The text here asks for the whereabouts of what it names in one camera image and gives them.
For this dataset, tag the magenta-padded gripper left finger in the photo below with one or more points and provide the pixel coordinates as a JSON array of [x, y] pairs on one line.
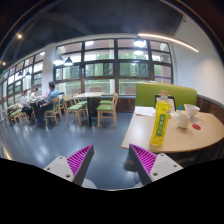
[[60, 166]]

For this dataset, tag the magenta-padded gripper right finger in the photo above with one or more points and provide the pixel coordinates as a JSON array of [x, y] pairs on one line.
[[161, 166]]

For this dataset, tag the yellow drink bottle green label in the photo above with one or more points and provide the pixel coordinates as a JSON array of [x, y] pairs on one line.
[[160, 120]]

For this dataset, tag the white mug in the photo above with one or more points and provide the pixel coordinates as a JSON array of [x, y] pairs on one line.
[[183, 121]]

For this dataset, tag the flat round red coaster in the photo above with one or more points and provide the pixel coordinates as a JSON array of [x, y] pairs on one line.
[[196, 126]]

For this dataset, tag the white paper sheets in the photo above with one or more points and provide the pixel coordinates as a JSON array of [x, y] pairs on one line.
[[144, 111]]

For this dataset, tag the small blue-capped tube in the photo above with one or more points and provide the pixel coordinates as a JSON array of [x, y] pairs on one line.
[[180, 109]]

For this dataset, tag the white bowl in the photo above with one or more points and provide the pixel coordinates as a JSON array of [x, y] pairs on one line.
[[192, 110]]

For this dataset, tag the person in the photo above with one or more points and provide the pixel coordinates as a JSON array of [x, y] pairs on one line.
[[49, 100], [24, 101], [34, 94]]

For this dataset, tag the green upholstered bench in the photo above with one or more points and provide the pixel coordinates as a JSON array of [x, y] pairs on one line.
[[146, 95]]

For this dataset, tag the group of wooden green-seat chairs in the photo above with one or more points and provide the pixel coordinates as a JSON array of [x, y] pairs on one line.
[[106, 108]]

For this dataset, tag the large dark-framed window front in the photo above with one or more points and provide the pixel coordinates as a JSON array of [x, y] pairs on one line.
[[100, 70]]

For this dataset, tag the group of pendant ceiling lamps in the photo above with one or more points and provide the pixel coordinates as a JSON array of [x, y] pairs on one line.
[[139, 42]]

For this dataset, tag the long curved ceiling light strip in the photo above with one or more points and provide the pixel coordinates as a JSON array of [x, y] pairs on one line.
[[168, 39]]

